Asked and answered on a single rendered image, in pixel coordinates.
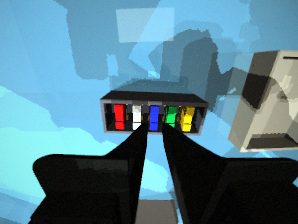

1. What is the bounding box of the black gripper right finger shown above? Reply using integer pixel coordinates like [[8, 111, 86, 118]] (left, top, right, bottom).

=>
[[162, 123, 298, 224]]

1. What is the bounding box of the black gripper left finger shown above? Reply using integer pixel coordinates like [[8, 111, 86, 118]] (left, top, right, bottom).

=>
[[33, 122, 148, 224]]

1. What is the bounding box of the green fuse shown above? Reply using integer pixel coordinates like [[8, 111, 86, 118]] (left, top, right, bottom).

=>
[[164, 106, 177, 127]]

